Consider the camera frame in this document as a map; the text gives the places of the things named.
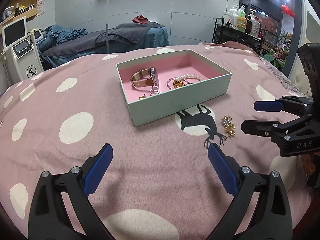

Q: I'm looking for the thin silver bangle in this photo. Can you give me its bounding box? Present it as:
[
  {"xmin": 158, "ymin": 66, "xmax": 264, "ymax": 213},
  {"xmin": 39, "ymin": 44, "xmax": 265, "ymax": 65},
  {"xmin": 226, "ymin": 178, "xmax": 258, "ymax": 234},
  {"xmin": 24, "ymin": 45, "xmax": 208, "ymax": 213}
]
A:
[{"xmin": 166, "ymin": 77, "xmax": 188, "ymax": 90}]

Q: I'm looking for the rose gold wrist watch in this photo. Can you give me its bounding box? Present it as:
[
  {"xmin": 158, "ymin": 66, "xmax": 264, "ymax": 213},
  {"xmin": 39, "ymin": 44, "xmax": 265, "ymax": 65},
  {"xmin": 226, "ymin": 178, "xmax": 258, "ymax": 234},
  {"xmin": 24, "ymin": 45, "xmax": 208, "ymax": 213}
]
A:
[{"xmin": 130, "ymin": 67, "xmax": 160, "ymax": 95}]

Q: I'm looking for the green potted plant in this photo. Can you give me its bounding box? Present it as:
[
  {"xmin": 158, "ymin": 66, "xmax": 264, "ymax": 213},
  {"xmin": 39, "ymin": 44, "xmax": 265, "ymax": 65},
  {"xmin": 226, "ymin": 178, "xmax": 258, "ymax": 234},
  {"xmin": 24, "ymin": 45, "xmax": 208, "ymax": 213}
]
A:
[{"xmin": 260, "ymin": 47, "xmax": 287, "ymax": 72}]

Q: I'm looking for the red hanging ornament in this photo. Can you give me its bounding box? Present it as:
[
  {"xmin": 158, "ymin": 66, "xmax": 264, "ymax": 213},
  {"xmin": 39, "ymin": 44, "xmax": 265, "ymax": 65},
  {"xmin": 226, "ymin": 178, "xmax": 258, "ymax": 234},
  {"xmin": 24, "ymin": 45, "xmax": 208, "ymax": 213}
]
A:
[{"xmin": 281, "ymin": 5, "xmax": 295, "ymax": 18}]

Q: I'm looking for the silver snowflake brooch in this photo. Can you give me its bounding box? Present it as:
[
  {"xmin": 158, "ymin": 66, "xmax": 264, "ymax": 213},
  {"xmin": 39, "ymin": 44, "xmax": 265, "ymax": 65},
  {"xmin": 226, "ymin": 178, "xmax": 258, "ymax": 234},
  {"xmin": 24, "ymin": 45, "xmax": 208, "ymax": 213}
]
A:
[{"xmin": 221, "ymin": 115, "xmax": 232, "ymax": 127}]

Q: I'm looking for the black trolley with bottles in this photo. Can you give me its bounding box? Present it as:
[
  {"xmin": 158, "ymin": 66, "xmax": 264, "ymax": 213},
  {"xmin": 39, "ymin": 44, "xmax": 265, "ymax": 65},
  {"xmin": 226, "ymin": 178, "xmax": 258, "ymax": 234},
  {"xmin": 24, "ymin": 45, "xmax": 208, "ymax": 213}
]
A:
[{"xmin": 212, "ymin": 4, "xmax": 262, "ymax": 53}]

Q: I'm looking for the pink polka dot bedsheet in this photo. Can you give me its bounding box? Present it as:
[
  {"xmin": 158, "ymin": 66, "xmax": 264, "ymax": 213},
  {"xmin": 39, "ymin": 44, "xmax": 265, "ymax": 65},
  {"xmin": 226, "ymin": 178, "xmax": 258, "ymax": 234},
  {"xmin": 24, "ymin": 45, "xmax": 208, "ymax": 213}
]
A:
[{"xmin": 1, "ymin": 44, "xmax": 312, "ymax": 239}]

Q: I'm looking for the green box pink lining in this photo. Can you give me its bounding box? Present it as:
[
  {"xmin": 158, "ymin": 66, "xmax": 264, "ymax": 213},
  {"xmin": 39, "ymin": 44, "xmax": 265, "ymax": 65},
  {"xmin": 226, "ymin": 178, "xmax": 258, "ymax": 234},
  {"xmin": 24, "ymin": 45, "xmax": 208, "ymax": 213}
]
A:
[{"xmin": 117, "ymin": 49, "xmax": 232, "ymax": 127}]

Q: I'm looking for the white beauty machine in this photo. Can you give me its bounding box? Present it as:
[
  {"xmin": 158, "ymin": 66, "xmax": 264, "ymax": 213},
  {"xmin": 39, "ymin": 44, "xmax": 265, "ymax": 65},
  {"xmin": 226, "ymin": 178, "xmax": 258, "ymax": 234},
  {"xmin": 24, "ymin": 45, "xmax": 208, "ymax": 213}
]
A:
[{"xmin": 2, "ymin": 16, "xmax": 43, "ymax": 85}]

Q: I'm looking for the red cloth on bed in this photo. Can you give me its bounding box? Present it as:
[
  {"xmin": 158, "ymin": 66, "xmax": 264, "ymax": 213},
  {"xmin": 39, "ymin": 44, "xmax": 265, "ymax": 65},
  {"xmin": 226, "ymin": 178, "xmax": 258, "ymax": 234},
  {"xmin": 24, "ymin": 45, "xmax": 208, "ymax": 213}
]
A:
[{"xmin": 132, "ymin": 15, "xmax": 148, "ymax": 24}]

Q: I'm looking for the massage bed blue cover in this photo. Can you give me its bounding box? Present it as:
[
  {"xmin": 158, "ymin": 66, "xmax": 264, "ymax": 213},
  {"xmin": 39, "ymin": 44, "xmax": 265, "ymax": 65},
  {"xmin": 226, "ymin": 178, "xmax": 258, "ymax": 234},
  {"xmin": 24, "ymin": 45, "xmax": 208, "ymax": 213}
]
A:
[{"xmin": 37, "ymin": 22, "xmax": 169, "ymax": 70}]

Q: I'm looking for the wall poster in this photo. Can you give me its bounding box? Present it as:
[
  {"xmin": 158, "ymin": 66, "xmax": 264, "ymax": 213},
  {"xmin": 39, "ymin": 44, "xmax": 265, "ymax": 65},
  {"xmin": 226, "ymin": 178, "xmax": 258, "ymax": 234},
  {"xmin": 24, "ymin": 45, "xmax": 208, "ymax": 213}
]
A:
[{"xmin": 37, "ymin": 0, "xmax": 44, "ymax": 16}]

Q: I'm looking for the wooden wall cabinet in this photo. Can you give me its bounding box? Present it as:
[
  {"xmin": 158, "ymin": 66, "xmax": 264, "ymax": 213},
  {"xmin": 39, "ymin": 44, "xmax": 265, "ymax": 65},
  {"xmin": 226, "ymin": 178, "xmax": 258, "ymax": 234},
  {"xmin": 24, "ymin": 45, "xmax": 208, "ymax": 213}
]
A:
[{"xmin": 1, "ymin": 0, "xmax": 38, "ymax": 27}]

